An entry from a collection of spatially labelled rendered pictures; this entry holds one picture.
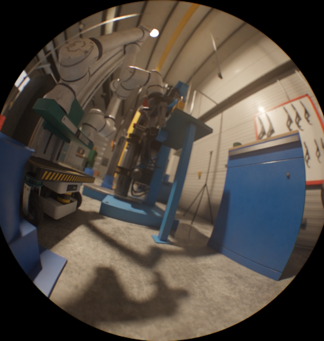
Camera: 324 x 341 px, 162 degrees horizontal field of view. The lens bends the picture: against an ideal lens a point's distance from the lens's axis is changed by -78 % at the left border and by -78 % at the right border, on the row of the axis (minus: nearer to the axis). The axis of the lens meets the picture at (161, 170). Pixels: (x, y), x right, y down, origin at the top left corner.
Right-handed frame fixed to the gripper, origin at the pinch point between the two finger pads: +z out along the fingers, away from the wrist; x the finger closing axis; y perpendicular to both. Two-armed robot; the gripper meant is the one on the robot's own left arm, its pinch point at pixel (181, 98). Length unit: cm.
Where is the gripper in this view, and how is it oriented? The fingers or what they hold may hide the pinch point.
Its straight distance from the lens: 129.6
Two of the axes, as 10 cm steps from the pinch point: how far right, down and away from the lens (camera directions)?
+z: 9.0, 3.1, 2.9
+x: -2.7, 9.5, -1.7
